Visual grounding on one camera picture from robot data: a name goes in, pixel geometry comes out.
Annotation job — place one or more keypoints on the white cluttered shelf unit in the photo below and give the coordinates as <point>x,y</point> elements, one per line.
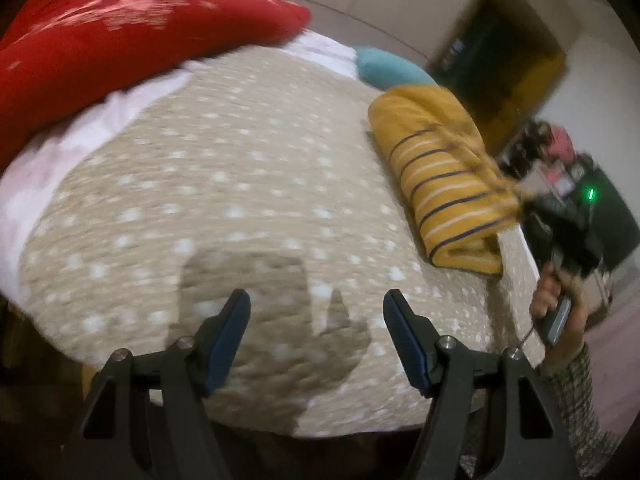
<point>540,160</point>

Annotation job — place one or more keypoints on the teal pillow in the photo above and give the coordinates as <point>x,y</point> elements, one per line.
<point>390,65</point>

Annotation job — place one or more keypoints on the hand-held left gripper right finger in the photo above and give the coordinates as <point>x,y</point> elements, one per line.
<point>405,340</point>

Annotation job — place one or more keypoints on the pink cloth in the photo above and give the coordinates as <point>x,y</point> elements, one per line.
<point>561,137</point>

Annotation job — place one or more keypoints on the yellow striped sweater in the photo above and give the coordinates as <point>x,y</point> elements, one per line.
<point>440,185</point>

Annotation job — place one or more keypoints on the red pillow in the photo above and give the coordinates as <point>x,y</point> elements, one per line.
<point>100,50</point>

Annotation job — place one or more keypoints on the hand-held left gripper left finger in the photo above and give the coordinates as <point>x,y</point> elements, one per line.
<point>227,340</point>

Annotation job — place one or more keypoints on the person's right forearm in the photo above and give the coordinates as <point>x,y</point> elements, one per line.
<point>575,400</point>

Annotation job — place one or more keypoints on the beige dotted blanket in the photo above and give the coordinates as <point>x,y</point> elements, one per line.
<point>250,185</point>

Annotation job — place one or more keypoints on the dark doorway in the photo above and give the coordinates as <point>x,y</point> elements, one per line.
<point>500,60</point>

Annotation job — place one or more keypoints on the person's right hand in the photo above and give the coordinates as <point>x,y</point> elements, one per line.
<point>545,295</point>

